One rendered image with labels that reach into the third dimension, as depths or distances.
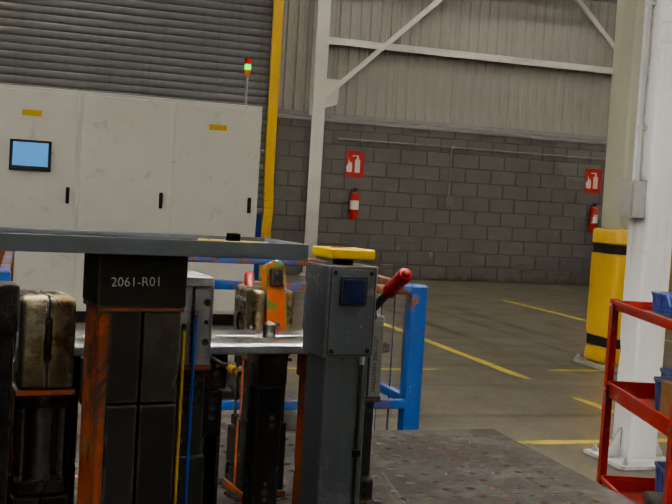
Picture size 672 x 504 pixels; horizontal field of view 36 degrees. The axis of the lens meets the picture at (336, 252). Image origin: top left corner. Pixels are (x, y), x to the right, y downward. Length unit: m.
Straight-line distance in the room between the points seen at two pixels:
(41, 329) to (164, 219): 8.06
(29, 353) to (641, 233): 4.24
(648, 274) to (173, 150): 5.21
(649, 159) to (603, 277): 3.32
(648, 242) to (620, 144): 3.31
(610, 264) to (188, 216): 3.67
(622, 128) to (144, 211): 4.10
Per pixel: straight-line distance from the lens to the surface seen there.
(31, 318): 1.32
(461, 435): 2.42
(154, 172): 9.35
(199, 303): 1.36
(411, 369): 3.49
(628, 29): 8.64
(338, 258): 1.26
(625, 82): 8.57
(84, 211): 9.28
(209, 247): 1.15
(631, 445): 5.39
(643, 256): 5.27
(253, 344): 1.52
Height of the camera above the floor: 1.22
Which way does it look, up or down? 3 degrees down
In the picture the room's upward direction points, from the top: 3 degrees clockwise
